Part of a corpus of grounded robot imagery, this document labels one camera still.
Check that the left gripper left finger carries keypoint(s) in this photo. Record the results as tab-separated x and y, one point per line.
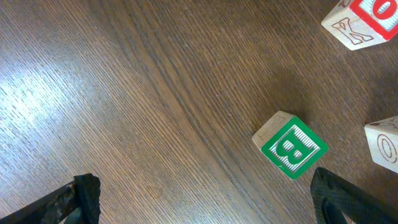
75	202

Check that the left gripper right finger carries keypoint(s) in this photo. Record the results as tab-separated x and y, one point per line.
335	199

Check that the green B block left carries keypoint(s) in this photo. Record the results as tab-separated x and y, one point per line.
289	144

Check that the yellow block left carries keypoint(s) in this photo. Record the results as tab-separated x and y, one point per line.
382	141

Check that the red 6 block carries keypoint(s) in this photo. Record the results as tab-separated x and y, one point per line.
362	23

